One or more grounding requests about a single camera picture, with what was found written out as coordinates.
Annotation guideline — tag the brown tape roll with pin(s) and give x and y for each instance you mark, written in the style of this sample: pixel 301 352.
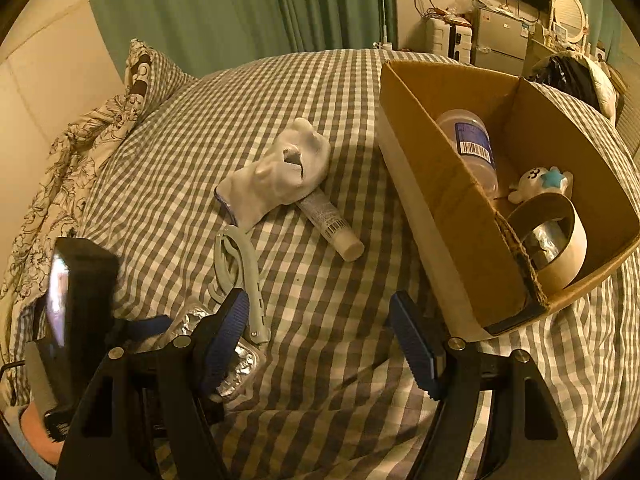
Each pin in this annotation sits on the brown tape roll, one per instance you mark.
pixel 565 255

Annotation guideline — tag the white cream tube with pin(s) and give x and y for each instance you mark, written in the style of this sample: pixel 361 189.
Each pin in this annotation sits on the white cream tube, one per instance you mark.
pixel 330 227

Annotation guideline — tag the cardboard box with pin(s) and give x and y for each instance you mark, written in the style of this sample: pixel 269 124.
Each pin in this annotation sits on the cardboard box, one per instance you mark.
pixel 450 210

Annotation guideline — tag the green curtain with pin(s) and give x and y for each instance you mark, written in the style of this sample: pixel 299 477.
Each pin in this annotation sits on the green curtain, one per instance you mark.
pixel 240 5

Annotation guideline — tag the white plush toy blue star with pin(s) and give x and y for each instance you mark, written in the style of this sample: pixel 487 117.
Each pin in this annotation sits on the white plush toy blue star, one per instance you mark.
pixel 537 182

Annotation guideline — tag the silver foil blister pack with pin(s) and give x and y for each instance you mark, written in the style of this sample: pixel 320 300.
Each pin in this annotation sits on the silver foil blister pack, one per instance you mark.
pixel 240 367

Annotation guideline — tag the floral quilt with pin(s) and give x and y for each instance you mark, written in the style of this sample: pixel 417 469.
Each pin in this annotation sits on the floral quilt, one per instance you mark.
pixel 75 160

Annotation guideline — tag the clear plastic jar blue label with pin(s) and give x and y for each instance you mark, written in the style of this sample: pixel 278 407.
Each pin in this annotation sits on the clear plastic jar blue label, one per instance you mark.
pixel 472 145

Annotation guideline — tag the checked pillow floral edge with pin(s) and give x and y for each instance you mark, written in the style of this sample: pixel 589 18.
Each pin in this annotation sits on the checked pillow floral edge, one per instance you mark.
pixel 150 72

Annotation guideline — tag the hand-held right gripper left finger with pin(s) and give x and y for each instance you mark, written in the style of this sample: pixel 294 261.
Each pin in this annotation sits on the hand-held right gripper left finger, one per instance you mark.
pixel 226 340

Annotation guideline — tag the black bag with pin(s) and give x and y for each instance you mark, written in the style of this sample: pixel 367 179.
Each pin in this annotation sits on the black bag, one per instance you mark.
pixel 575 77

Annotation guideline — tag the white oval mirror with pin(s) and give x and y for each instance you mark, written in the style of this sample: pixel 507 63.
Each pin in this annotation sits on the white oval mirror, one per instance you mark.
pixel 569 15

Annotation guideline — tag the silver small fridge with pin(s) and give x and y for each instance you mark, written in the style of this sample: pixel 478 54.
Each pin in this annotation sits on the silver small fridge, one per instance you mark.
pixel 500 40

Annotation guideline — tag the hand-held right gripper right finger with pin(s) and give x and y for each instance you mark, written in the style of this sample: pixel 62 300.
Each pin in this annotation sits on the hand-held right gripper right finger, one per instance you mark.
pixel 416 345

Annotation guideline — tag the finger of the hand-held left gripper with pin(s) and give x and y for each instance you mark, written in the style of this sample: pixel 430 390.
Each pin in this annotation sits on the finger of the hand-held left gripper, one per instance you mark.
pixel 145 327

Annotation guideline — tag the grey plastic clip hanger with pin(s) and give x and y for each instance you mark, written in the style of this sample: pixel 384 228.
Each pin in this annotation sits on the grey plastic clip hanger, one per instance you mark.
pixel 247 265

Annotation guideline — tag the white sock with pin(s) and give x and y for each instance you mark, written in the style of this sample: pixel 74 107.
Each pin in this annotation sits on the white sock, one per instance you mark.
pixel 277 175

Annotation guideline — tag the white storage cabinet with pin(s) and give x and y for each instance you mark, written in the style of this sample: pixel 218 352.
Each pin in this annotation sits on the white storage cabinet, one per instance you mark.
pixel 445 37

